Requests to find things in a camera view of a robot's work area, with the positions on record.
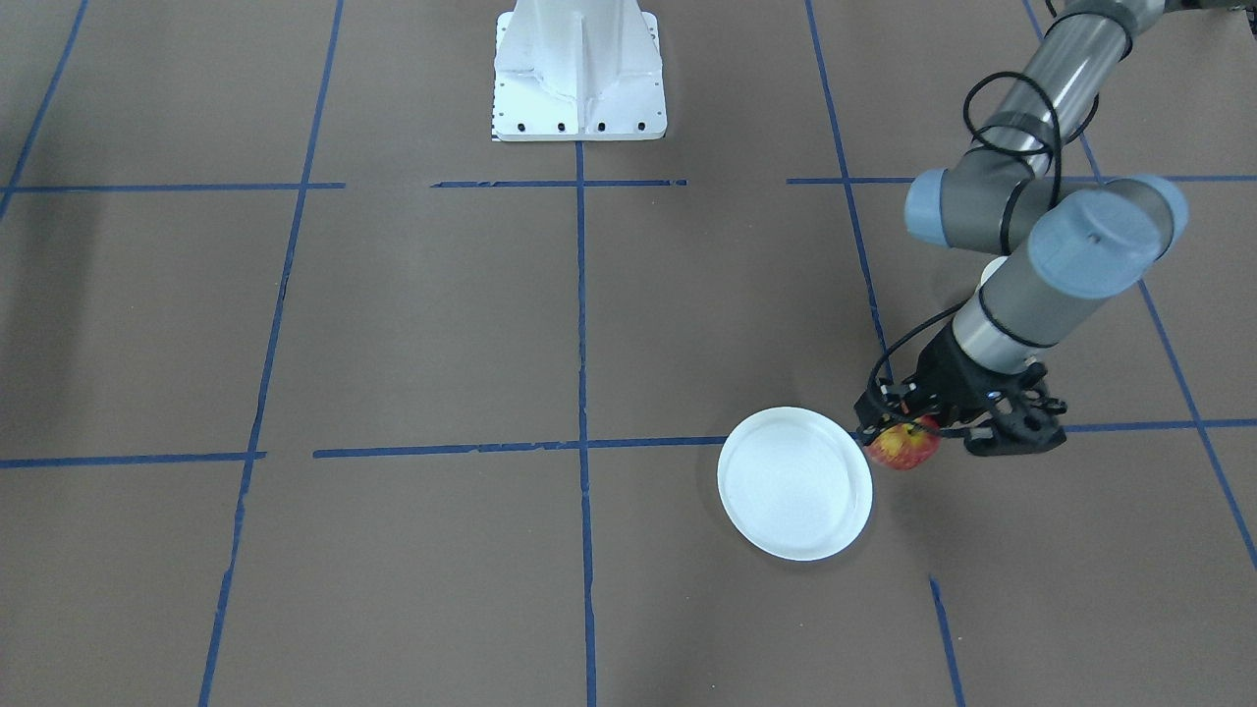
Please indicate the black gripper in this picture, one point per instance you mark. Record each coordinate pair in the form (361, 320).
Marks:
(951, 371)

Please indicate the red yellow apple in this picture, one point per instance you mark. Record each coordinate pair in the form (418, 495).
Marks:
(905, 447)

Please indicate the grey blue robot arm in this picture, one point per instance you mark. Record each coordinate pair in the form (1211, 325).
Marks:
(1064, 251)

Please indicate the white round plate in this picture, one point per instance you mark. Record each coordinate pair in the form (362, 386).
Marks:
(794, 484)

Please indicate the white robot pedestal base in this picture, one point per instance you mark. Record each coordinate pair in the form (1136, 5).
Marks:
(578, 70)

